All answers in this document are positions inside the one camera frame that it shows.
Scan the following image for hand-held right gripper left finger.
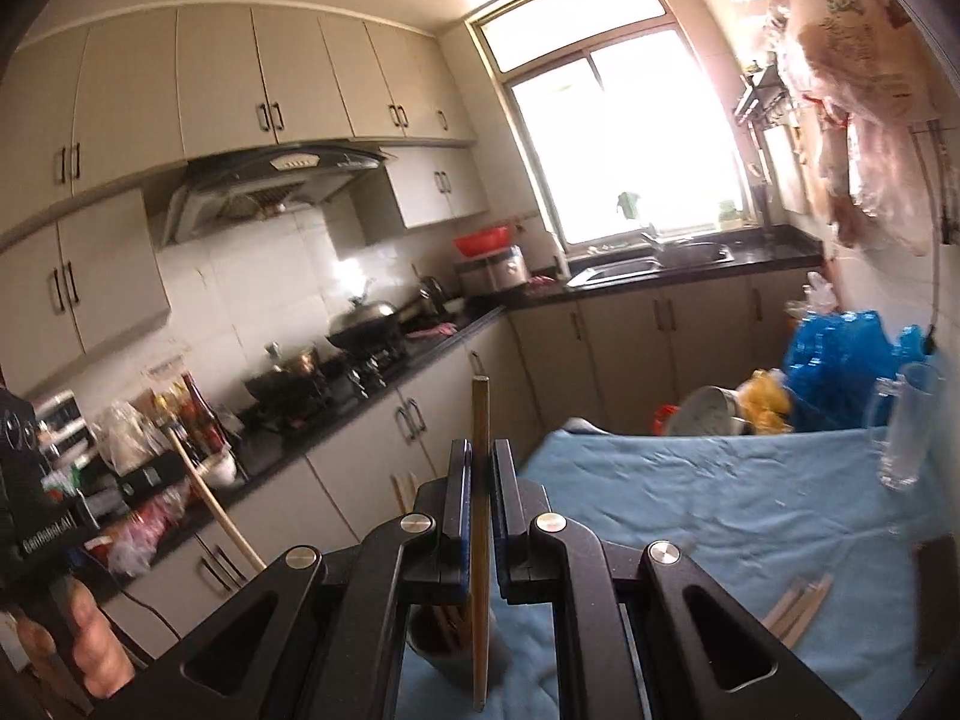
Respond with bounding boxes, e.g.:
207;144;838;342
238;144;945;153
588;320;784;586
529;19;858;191
112;439;475;720

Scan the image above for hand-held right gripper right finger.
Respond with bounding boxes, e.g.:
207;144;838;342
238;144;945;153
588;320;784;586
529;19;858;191
491;439;860;720

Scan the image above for thin bamboo chopstick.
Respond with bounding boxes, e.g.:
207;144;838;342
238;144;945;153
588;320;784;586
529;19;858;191
781;574;835;647
772;579;821;637
762;576;807;627
470;375;493;713

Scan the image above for dark grey perforated utensil holder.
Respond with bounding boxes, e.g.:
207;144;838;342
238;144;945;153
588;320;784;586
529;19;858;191
407;600;512;692

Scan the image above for person's left hand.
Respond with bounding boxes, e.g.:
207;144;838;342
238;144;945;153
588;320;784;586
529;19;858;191
15;585;140;700

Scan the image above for white countertop appliance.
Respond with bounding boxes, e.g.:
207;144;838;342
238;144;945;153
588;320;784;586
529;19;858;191
34;388;97;458

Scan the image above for red snack packets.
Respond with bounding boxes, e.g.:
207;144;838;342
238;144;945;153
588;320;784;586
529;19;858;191
105;484;192;575

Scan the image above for crumpled translucent plastic bag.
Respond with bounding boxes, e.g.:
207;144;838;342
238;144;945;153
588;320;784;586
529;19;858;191
97;401;167;475

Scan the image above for gas stove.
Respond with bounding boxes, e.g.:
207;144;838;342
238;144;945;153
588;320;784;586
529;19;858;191
244;334;421;425

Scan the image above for dark sauce bottle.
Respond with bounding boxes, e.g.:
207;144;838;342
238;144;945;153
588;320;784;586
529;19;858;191
182;373;220;460

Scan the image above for blue table cloth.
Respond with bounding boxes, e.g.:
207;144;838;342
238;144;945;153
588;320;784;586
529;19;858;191
390;420;946;720

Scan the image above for black wok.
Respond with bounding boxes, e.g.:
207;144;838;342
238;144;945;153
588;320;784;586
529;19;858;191
325;298;412;352

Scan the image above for beige lower kitchen cabinets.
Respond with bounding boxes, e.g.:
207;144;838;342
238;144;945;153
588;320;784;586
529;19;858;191
112;270;826;661

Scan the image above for beige kitchen cabinets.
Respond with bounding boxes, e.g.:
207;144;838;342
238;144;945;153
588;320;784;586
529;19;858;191
112;270;826;661
0;4;492;376

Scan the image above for metal cooking pot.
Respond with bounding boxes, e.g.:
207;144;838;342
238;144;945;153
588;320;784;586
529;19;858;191
242;343;329;410

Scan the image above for round metal pot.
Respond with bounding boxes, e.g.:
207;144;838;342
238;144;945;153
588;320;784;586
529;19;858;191
664;385;749;437

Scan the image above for silver rice cooker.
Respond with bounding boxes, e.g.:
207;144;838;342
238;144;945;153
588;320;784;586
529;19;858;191
456;244;530;295

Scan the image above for red plastic basin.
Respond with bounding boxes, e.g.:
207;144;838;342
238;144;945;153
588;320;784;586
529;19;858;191
452;225;517;257

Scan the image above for steel kitchen sink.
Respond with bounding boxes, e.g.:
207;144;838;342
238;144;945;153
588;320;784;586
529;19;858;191
566;240;736;288

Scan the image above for yellow plastic bag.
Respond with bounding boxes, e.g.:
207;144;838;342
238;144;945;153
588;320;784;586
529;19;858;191
737;370;796;436

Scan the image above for black kitchen countertop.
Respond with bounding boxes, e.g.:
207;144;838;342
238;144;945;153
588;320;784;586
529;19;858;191
75;236;826;601

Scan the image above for blue plastic bag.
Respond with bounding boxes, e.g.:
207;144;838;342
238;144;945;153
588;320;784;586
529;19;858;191
782;307;937;434

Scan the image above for clear plastic bag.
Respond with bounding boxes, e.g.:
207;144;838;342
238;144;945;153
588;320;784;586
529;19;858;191
784;270;839;316

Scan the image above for steel range hood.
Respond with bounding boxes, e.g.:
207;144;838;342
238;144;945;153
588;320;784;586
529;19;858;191
160;141;392;247

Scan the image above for clear glass mug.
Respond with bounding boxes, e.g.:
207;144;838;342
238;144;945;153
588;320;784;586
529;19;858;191
866;362;947;494

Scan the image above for kitchen window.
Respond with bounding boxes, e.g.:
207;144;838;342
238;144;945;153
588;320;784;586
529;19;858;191
466;0;751;248

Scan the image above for beige upper kitchen cabinets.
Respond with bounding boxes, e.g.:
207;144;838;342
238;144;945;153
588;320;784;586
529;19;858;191
0;4;492;376

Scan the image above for hanging plastic bags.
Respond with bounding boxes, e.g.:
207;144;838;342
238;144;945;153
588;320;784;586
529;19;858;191
765;0;942;256

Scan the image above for thin black cord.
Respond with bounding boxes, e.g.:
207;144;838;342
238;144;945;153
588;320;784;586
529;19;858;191
112;585;185;661

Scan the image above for metal wall rack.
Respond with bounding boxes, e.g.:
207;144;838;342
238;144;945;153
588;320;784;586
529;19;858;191
733;64;796;128

